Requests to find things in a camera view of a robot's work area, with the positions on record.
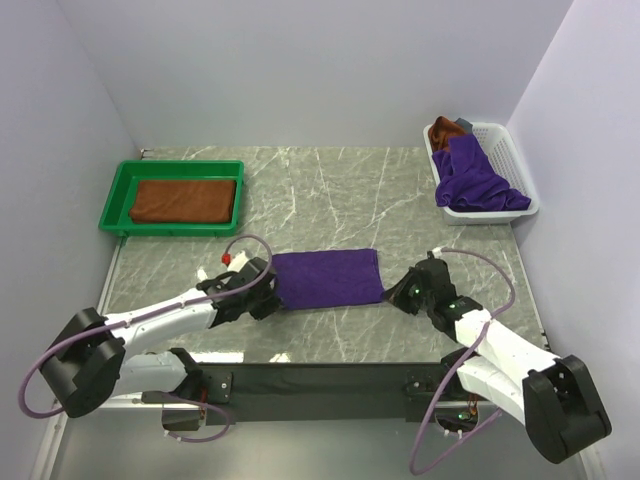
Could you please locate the brown towel in basket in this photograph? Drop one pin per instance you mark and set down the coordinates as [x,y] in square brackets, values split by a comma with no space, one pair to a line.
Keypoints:
[441,131]

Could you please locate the green plastic tray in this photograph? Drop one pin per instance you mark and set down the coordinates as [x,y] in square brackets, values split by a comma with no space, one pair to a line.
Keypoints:
[115,217]

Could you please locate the brown towel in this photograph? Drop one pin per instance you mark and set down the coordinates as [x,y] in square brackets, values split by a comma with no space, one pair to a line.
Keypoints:
[441,131]
[183,201]

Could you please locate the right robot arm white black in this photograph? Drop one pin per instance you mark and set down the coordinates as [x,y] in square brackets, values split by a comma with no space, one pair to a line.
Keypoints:
[554,398]

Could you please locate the black base bar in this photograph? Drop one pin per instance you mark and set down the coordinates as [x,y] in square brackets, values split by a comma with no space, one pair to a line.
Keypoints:
[307,392]

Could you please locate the purple towel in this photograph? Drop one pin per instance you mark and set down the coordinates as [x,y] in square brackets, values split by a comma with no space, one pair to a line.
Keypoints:
[468,182]
[328,279]

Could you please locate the grey towel in basket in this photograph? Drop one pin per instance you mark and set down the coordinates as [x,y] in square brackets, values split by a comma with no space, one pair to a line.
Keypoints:
[465,125]

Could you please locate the white plastic basket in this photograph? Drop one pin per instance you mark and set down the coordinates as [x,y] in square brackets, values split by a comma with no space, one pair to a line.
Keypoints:
[503,156]

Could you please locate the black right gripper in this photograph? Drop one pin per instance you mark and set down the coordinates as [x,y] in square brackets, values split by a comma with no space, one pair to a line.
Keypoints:
[397,294]

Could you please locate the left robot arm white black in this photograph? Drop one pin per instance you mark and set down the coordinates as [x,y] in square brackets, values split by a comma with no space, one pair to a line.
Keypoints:
[98,357]

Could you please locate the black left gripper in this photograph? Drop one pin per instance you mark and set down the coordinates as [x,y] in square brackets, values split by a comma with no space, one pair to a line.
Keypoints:
[272,304]

